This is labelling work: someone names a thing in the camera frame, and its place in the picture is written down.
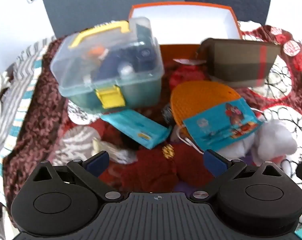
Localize grey plaid zipper pouch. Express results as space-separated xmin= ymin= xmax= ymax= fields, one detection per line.
xmin=197 ymin=38 xmax=280 ymax=88

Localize striped white teal cloth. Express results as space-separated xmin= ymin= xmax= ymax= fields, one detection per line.
xmin=0 ymin=36 xmax=55 ymax=206

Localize orange silicone honeycomb mat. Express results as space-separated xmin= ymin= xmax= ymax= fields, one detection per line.
xmin=170 ymin=80 xmax=241 ymax=140

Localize teal tissue packet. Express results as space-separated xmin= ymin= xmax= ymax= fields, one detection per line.
xmin=100 ymin=109 xmax=172 ymax=150

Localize orange white cardboard box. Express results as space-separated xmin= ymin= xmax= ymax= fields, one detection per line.
xmin=129 ymin=2 xmax=242 ymax=64

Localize white plush toy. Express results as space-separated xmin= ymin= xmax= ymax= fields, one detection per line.
xmin=217 ymin=119 xmax=297 ymax=166

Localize blue cartoon face mask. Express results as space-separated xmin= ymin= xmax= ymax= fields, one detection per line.
xmin=183 ymin=98 xmax=263 ymax=152

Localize dark red knitted cloth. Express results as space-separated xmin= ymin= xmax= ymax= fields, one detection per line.
xmin=99 ymin=143 xmax=213 ymax=193

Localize clear plastic toolbox yellow latch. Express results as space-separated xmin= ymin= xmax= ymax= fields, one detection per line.
xmin=50 ymin=17 xmax=164 ymax=114

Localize steel wool scrubber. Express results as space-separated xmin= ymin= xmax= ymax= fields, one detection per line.
xmin=161 ymin=103 xmax=175 ymax=125

